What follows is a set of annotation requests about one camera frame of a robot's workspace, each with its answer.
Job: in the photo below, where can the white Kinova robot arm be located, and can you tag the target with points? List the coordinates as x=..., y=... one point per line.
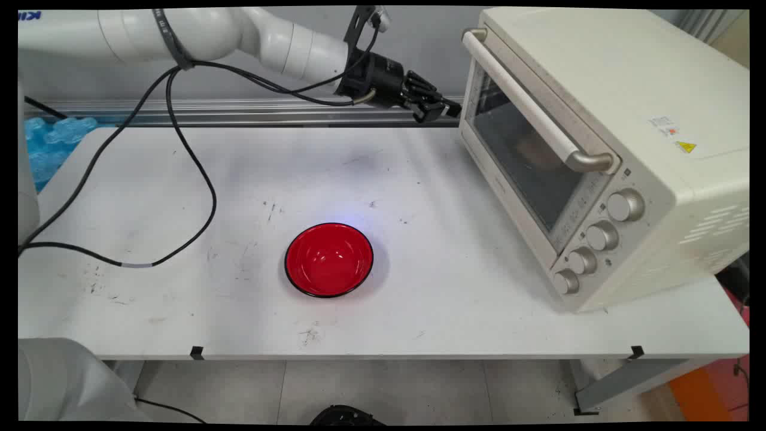
x=209, y=30

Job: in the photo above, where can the aluminium rail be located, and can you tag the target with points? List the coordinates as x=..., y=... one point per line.
x=239, y=112

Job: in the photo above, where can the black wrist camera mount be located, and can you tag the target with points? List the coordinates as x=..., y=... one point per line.
x=359, y=24

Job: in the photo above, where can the red bowl black rim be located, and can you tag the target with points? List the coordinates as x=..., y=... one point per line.
x=329, y=259

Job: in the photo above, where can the blue bubble wrap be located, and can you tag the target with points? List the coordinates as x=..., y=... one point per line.
x=51, y=146

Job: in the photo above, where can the orange floor object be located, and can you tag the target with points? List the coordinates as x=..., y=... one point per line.
x=700, y=395

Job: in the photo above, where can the grey table leg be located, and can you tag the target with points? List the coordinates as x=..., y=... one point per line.
x=634, y=380

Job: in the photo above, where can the cream toaster oven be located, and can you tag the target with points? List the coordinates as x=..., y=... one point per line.
x=628, y=84

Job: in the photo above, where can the white label sticker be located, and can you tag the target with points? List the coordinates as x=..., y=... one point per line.
x=663, y=126

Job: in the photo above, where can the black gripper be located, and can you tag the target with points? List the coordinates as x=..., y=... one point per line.
x=377, y=78

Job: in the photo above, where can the black tape piece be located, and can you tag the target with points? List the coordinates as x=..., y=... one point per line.
x=197, y=352
x=637, y=352

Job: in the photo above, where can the small silver oven knob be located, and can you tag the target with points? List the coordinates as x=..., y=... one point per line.
x=566, y=282

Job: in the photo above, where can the large silver oven knob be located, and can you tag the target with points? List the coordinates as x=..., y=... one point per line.
x=625, y=205

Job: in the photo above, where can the yellow warning sticker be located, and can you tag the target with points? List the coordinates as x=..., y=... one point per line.
x=686, y=146

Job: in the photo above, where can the black object on floor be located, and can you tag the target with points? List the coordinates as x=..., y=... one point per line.
x=344, y=416

